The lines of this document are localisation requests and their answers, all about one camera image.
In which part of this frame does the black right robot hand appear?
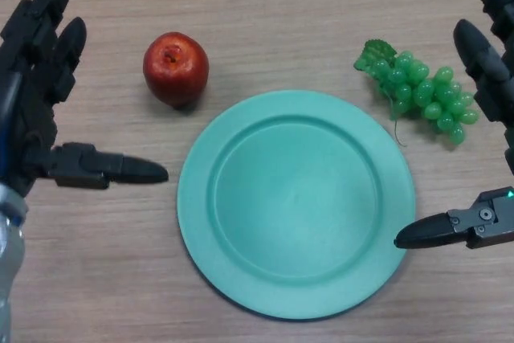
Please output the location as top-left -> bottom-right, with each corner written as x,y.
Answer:
394,0 -> 514,250

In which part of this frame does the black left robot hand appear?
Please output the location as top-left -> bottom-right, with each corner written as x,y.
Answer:
0,0 -> 170,200

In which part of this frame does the red apple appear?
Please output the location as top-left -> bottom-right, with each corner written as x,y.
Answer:
142,31 -> 210,110

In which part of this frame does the green round plate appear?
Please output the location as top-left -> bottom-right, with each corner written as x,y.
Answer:
176,90 -> 417,322

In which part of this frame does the green grape bunch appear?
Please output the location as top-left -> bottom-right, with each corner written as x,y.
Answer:
353,39 -> 480,150

